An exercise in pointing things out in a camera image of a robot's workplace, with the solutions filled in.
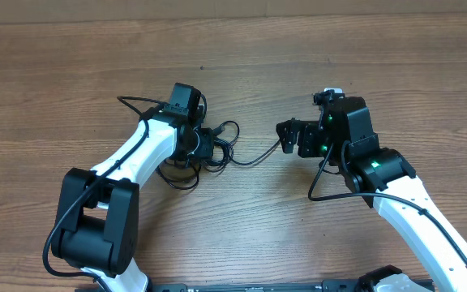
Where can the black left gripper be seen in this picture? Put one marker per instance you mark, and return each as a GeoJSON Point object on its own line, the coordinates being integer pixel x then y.
{"type": "Point", "coordinates": [207, 150]}

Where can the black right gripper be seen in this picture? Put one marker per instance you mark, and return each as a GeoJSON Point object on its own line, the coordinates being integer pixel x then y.
{"type": "Point", "coordinates": [306, 132]}

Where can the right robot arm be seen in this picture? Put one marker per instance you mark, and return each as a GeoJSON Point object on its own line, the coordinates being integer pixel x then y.
{"type": "Point", "coordinates": [343, 137]}

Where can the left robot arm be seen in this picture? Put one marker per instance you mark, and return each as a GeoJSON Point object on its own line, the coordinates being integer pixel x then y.
{"type": "Point", "coordinates": [95, 233]}

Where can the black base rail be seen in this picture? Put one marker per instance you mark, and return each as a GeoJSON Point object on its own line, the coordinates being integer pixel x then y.
{"type": "Point", "coordinates": [324, 286]}

